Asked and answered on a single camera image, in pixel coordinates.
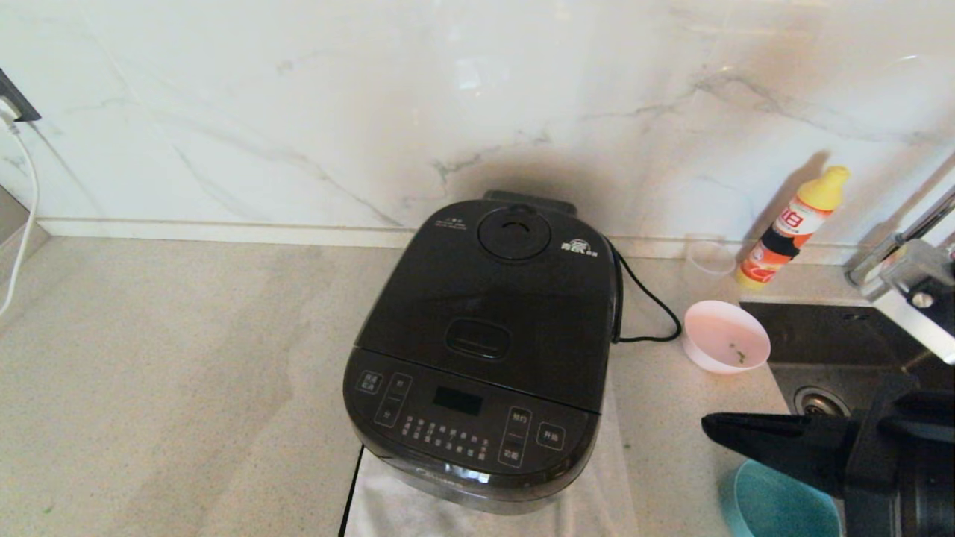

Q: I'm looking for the white charger cable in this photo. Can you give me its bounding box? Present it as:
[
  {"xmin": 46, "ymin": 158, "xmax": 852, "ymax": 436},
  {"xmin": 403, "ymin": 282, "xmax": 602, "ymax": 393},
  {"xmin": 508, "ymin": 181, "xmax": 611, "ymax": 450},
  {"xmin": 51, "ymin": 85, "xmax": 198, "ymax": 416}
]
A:
[{"xmin": 0, "ymin": 112, "xmax": 40, "ymax": 318}]

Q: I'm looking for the pink bowl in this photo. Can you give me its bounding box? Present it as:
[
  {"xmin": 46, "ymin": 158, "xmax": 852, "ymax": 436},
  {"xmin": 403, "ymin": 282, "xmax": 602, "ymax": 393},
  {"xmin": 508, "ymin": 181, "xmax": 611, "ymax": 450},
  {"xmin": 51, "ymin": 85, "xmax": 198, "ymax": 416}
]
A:
[{"xmin": 683, "ymin": 301, "xmax": 771, "ymax": 375}]

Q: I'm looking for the blue bowl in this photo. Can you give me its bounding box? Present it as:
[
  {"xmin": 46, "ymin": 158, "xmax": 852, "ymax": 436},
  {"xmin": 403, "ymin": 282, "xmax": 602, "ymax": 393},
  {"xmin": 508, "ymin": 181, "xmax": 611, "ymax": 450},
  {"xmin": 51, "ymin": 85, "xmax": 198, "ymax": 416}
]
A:
[{"xmin": 720, "ymin": 459, "xmax": 844, "ymax": 537}]

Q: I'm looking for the orange yellow detergent bottle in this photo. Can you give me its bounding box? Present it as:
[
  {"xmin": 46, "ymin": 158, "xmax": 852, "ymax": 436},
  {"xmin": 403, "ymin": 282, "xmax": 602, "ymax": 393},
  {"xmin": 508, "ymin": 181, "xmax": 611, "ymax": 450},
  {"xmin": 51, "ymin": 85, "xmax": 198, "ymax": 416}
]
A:
[{"xmin": 736, "ymin": 166, "xmax": 852, "ymax": 290}]

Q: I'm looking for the white cloth mat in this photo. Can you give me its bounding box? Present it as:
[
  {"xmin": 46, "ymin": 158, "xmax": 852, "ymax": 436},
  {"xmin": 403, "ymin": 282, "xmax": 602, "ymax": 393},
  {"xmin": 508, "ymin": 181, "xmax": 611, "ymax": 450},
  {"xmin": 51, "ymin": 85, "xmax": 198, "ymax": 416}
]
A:
[{"xmin": 345, "ymin": 388, "xmax": 642, "ymax": 537}]

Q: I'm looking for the steel sink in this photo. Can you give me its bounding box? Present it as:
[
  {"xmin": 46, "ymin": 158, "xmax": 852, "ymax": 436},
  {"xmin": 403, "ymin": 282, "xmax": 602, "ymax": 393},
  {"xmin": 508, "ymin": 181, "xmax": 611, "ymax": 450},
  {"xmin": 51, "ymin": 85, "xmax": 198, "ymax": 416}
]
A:
[{"xmin": 739, "ymin": 301, "xmax": 955, "ymax": 537}]

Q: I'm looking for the clear glass cup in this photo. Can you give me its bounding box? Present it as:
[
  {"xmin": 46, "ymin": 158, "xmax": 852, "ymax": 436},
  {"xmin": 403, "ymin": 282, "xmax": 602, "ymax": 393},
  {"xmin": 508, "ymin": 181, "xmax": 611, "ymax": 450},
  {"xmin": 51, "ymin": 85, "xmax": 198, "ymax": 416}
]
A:
[{"xmin": 685, "ymin": 237, "xmax": 739, "ymax": 277}]

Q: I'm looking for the black power cable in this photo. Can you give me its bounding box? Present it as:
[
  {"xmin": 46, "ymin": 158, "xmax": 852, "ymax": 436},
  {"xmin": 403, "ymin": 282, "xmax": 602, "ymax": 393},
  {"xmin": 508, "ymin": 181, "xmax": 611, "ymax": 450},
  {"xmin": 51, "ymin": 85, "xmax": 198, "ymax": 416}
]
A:
[{"xmin": 608, "ymin": 239, "xmax": 682, "ymax": 344}]

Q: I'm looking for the black rice cooker lid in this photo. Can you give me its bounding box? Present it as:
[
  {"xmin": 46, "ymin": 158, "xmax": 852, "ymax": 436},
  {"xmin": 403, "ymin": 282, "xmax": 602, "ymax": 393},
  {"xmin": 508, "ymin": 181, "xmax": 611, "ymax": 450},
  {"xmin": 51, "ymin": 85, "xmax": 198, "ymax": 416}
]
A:
[{"xmin": 357, "ymin": 189, "xmax": 621, "ymax": 415}]

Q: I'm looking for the steel sink drain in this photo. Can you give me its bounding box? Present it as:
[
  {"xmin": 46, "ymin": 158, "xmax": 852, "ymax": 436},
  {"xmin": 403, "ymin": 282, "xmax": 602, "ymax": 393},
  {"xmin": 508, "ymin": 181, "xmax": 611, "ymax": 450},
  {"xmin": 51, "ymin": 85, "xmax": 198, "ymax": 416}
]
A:
[{"xmin": 793, "ymin": 386, "xmax": 853, "ymax": 418}]

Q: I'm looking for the black strip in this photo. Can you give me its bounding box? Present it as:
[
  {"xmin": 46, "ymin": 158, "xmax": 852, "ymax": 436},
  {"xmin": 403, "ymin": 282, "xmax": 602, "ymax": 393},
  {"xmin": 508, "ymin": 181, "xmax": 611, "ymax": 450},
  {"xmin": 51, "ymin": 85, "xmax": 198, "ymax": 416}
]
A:
[{"xmin": 337, "ymin": 445, "xmax": 366, "ymax": 537}]

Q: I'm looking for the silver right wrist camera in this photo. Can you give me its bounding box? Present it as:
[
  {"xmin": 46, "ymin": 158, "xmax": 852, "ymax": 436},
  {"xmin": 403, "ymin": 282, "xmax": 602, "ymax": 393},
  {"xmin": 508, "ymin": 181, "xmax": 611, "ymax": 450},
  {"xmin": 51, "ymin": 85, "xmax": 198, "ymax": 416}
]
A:
[{"xmin": 871, "ymin": 239, "xmax": 955, "ymax": 366}]

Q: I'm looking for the chrome faucet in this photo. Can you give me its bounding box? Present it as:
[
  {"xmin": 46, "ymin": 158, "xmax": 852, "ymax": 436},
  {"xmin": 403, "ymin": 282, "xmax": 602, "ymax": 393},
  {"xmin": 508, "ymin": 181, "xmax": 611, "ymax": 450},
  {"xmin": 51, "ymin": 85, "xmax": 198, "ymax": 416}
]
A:
[{"xmin": 845, "ymin": 186, "xmax": 955, "ymax": 288}]

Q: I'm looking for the grey wall outlet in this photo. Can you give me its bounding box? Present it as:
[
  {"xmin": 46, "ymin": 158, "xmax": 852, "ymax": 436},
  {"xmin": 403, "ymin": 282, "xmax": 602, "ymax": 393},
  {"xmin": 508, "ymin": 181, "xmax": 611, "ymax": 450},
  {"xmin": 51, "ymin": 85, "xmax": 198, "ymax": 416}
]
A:
[{"xmin": 0, "ymin": 69, "xmax": 42, "ymax": 124}]

